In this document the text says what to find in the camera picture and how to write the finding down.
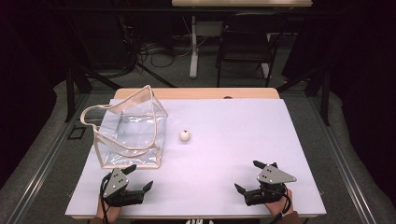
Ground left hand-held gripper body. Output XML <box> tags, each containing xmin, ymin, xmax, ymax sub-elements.
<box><xmin>101</xmin><ymin>167</ymin><xmax>147</xmax><ymax>208</ymax></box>

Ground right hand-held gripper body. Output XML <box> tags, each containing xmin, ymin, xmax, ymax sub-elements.
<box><xmin>243</xmin><ymin>161</ymin><xmax>298</xmax><ymax>207</ymax></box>

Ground transparent bag with beige trim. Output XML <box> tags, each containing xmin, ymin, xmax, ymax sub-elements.
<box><xmin>79</xmin><ymin>84</ymin><xmax>169</xmax><ymax>170</ymax></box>

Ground person's left hand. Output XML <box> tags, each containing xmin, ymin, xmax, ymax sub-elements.
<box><xmin>96</xmin><ymin>197</ymin><xmax>123</xmax><ymax>222</ymax></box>

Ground person's right hand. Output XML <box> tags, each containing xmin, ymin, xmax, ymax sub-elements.
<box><xmin>263</xmin><ymin>189</ymin><xmax>294</xmax><ymax>217</ymax></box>

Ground white table mat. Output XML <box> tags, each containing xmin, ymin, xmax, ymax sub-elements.
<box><xmin>64</xmin><ymin>98</ymin><xmax>327</xmax><ymax>218</ymax></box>

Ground black metal stand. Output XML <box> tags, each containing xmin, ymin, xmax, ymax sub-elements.
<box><xmin>64</xmin><ymin>63</ymin><xmax>124</xmax><ymax>123</ymax></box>
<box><xmin>276</xmin><ymin>66</ymin><xmax>331</xmax><ymax>127</ymax></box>

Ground black chair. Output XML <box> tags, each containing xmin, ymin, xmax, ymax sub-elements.
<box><xmin>215</xmin><ymin>12</ymin><xmax>288</xmax><ymax>88</ymax></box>

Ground dark curtain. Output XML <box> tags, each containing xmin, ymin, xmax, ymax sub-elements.
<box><xmin>328</xmin><ymin>0</ymin><xmax>396</xmax><ymax>204</ymax></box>
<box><xmin>0</xmin><ymin>0</ymin><xmax>59</xmax><ymax>189</ymax></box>

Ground white desk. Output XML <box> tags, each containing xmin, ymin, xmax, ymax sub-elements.
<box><xmin>171</xmin><ymin>0</ymin><xmax>313</xmax><ymax>79</ymax></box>

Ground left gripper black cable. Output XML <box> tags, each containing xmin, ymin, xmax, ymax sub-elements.
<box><xmin>99</xmin><ymin>174</ymin><xmax>113</xmax><ymax>224</ymax></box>

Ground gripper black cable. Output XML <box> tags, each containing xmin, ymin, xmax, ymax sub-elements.
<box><xmin>269</xmin><ymin>186</ymin><xmax>292</xmax><ymax>224</ymax></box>
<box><xmin>99</xmin><ymin>174</ymin><xmax>113</xmax><ymax>224</ymax></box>

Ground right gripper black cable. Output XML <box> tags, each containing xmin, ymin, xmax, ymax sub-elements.
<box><xmin>269</xmin><ymin>186</ymin><xmax>292</xmax><ymax>224</ymax></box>

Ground black square floor frame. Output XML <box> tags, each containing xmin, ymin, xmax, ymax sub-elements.
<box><xmin>67</xmin><ymin>125</ymin><xmax>87</xmax><ymax>141</ymax></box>

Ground aluminium floor rail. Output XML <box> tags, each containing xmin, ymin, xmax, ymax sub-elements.
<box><xmin>6</xmin><ymin>92</ymin><xmax>92</xmax><ymax>224</ymax></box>
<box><xmin>307</xmin><ymin>96</ymin><xmax>378</xmax><ymax>224</ymax></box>

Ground bundle of floor cables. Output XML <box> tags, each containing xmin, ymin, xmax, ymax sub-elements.
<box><xmin>124</xmin><ymin>31</ymin><xmax>194</xmax><ymax>71</ymax></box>

